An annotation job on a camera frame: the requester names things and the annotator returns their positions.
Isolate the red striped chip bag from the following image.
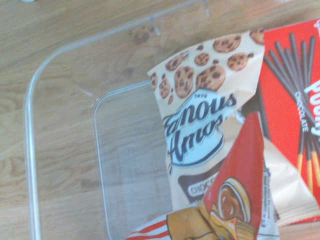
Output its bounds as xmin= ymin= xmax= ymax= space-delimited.
xmin=128 ymin=111 xmax=282 ymax=240

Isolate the Famous Amos cookie bag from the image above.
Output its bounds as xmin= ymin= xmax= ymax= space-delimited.
xmin=147 ymin=27 xmax=320 ymax=226

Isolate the clear plastic container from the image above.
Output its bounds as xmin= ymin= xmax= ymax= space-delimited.
xmin=23 ymin=0 xmax=320 ymax=240

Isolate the red Pocky box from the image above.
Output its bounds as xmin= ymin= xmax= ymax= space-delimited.
xmin=257 ymin=18 xmax=320 ymax=226

